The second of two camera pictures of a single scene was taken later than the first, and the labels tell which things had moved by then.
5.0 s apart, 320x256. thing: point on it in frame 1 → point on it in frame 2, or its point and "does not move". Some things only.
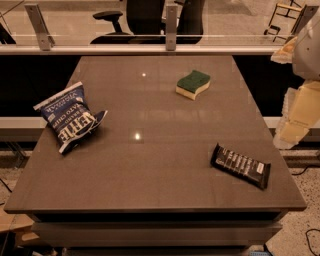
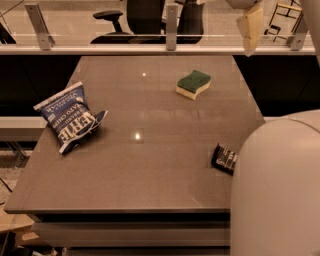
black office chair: (146, 23) does not move
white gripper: (307, 55) → (240, 3)
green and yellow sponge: (189, 86) does not move
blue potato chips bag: (68, 114) does not move
